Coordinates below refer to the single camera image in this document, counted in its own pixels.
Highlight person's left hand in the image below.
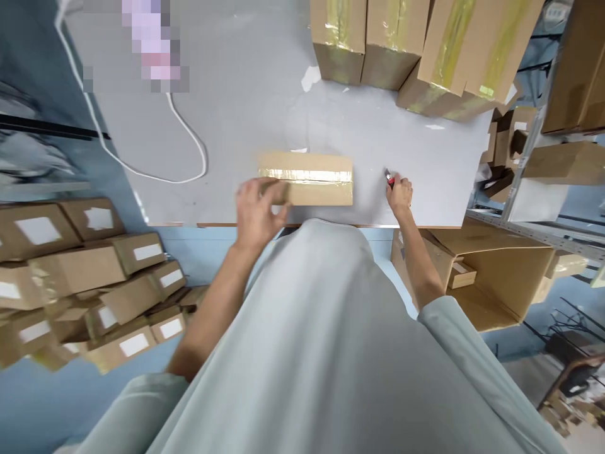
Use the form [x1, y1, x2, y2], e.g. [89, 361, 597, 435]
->
[235, 177, 292, 248]

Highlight person's right hand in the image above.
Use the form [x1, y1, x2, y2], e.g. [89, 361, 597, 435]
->
[385, 173, 415, 214]

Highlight person's left fingers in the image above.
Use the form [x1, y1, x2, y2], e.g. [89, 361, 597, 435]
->
[257, 178, 292, 207]

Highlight person's right fingers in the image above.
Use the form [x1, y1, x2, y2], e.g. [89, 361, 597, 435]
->
[386, 173, 415, 195]

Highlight person's left thumb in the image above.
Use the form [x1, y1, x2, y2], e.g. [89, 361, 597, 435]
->
[268, 203, 291, 231]

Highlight small taped cardboard box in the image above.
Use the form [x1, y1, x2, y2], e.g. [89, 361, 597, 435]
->
[256, 151, 355, 207]

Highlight heap of opened cardboard boxes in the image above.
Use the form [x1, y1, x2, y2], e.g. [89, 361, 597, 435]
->
[476, 105, 541, 205]

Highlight person's body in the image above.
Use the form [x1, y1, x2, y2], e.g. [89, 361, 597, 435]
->
[141, 218, 478, 454]

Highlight large open cardboard box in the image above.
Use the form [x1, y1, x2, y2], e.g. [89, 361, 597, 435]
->
[390, 226, 557, 333]

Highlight tall taped cardboard carton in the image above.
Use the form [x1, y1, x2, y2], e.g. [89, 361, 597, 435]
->
[309, 0, 368, 86]
[360, 0, 432, 91]

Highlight wide taped cardboard carton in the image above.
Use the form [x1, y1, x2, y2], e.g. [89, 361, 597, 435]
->
[396, 0, 545, 125]

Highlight grey metal shelf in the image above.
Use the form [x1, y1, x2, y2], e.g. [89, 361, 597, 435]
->
[464, 0, 605, 288]

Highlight pile of labelled small boxes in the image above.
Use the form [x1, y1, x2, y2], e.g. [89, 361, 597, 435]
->
[0, 197, 195, 375]

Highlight black rod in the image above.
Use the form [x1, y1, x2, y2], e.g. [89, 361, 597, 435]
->
[0, 112, 113, 141]

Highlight white cable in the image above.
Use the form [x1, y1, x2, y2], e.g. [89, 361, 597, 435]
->
[54, 0, 209, 185]

